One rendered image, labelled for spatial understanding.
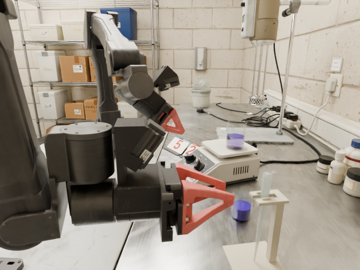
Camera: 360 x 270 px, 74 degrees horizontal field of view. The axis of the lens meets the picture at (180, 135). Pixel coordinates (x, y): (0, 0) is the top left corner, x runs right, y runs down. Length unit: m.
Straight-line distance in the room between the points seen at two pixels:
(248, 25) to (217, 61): 2.06
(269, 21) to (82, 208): 0.89
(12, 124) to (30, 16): 3.42
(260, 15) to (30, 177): 0.91
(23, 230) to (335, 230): 0.52
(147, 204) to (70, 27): 2.76
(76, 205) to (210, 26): 2.88
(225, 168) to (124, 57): 0.37
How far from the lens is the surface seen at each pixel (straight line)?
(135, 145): 0.28
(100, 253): 0.47
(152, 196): 0.29
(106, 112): 0.81
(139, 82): 0.52
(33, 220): 0.31
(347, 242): 0.56
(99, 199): 0.31
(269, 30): 1.01
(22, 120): 0.29
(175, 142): 0.89
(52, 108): 3.14
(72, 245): 0.51
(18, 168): 0.29
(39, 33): 3.18
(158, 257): 0.45
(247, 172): 0.67
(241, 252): 0.46
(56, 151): 0.29
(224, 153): 0.62
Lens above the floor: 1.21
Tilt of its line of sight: 17 degrees down
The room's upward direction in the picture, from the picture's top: straight up
